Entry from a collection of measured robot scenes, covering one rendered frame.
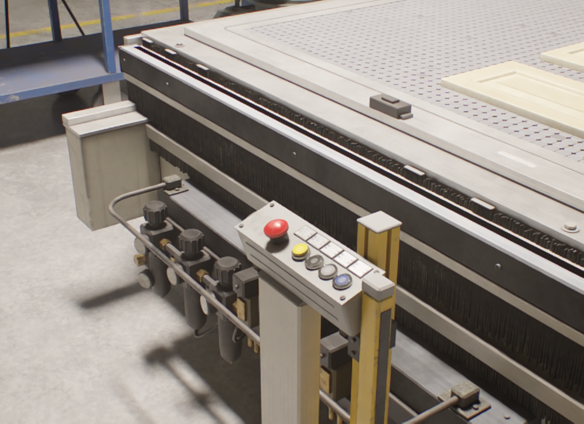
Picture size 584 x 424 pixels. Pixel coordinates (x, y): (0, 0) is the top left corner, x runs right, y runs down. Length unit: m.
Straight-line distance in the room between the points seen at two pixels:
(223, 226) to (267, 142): 0.29
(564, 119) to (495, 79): 0.31
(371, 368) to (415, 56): 1.29
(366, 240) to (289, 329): 0.21
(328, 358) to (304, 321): 0.38
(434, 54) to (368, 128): 0.54
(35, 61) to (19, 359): 2.11
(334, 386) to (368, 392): 0.49
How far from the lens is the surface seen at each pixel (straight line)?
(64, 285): 2.99
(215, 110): 2.22
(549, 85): 2.17
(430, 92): 2.08
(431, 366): 1.71
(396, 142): 1.84
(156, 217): 2.32
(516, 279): 1.52
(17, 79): 4.19
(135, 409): 2.41
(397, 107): 1.89
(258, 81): 2.21
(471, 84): 2.10
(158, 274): 2.41
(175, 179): 2.39
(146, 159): 2.66
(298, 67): 2.24
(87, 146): 2.56
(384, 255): 1.23
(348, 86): 2.09
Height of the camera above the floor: 1.54
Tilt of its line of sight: 27 degrees down
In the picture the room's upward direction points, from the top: straight up
